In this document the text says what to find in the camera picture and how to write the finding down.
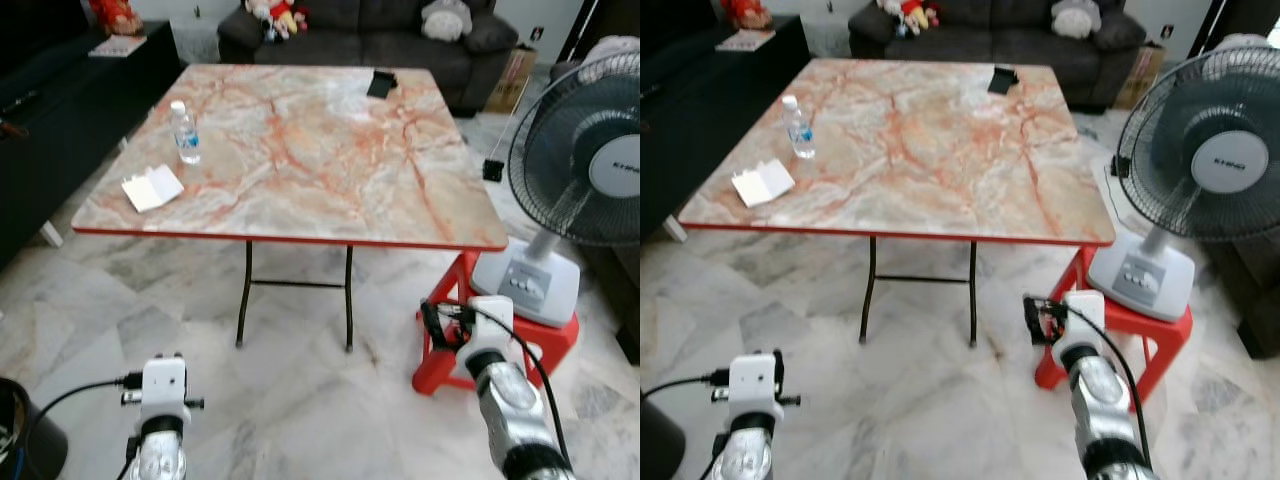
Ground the red plastic stool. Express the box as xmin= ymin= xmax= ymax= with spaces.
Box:
xmin=1035 ymin=245 xmax=1194 ymax=403
xmin=412 ymin=250 xmax=581 ymax=396

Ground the flat printed booklet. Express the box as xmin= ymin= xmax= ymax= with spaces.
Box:
xmin=88 ymin=36 xmax=149 ymax=58
xmin=715 ymin=30 xmax=776 ymax=53

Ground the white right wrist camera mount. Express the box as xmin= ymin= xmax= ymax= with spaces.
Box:
xmin=1060 ymin=290 xmax=1106 ymax=351
xmin=465 ymin=296 xmax=516 ymax=361

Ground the grey round plush toy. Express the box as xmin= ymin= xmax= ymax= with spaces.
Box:
xmin=420 ymin=0 xmax=474 ymax=43
xmin=1050 ymin=0 xmax=1103 ymax=41

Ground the marble top folding table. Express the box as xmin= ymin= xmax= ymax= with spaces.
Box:
xmin=70 ymin=63 xmax=509 ymax=351
xmin=677 ymin=57 xmax=1117 ymax=348

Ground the dark brown armchair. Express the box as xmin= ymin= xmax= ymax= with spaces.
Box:
xmin=1203 ymin=228 xmax=1280 ymax=361
xmin=580 ymin=243 xmax=641 ymax=366

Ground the brown cardboard box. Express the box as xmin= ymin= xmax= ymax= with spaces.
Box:
xmin=485 ymin=45 xmax=538 ymax=114
xmin=1113 ymin=42 xmax=1166 ymax=109

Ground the red plush toy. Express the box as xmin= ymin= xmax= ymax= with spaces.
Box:
xmin=720 ymin=0 xmax=773 ymax=31
xmin=88 ymin=0 xmax=144 ymax=37

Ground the dark grey sofa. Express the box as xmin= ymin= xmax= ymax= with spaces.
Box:
xmin=217 ymin=0 xmax=521 ymax=116
xmin=848 ymin=0 xmax=1149 ymax=111

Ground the red and yellow plush doll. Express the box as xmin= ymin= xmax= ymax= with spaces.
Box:
xmin=245 ymin=0 xmax=309 ymax=41
xmin=878 ymin=0 xmax=941 ymax=38

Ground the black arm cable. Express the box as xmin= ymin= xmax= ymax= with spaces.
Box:
xmin=20 ymin=373 xmax=146 ymax=480
xmin=1060 ymin=298 xmax=1153 ymax=471
xmin=455 ymin=303 xmax=571 ymax=466
xmin=642 ymin=370 xmax=731 ymax=401

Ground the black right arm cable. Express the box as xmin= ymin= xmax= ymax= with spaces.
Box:
xmin=455 ymin=303 xmax=571 ymax=466
xmin=1060 ymin=298 xmax=1153 ymax=471

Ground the black low cabinet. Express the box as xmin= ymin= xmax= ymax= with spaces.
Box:
xmin=640 ymin=14 xmax=813 ymax=241
xmin=0 ymin=20 xmax=184 ymax=269

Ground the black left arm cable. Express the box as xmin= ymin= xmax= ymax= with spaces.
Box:
xmin=20 ymin=373 xmax=146 ymax=480
xmin=642 ymin=370 xmax=731 ymax=401

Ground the light grey cushion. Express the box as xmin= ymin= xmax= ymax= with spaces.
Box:
xmin=1213 ymin=32 xmax=1280 ymax=57
xmin=575 ymin=35 xmax=641 ymax=73

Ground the black round rubbish bin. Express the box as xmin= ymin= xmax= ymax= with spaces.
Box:
xmin=0 ymin=378 xmax=69 ymax=480
xmin=640 ymin=395 xmax=687 ymax=480

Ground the clear plastic water bottle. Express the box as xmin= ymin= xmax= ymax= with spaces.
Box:
xmin=782 ymin=95 xmax=816 ymax=161
xmin=169 ymin=100 xmax=202 ymax=166

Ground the black and white standing fan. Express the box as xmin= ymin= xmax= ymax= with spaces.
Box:
xmin=1087 ymin=45 xmax=1280 ymax=323
xmin=470 ymin=50 xmax=641 ymax=329

